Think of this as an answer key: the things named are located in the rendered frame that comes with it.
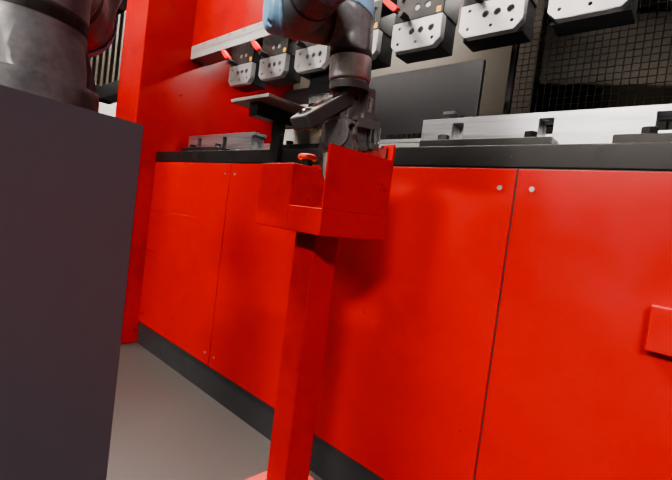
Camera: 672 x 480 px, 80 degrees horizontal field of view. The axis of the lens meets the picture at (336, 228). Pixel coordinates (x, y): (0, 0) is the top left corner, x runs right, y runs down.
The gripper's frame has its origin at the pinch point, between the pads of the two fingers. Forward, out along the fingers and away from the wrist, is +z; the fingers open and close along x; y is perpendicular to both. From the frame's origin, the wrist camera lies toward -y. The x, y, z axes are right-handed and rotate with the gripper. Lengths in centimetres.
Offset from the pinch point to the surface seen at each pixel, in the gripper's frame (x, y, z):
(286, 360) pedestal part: 6.2, -4.3, 32.2
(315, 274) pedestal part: 2.2, -1.6, 14.9
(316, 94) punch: 54, 38, -33
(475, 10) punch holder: 0, 41, -45
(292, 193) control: 4.5, -6.0, 0.2
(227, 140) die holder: 101, 29, -19
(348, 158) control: -4.9, -1.6, -6.3
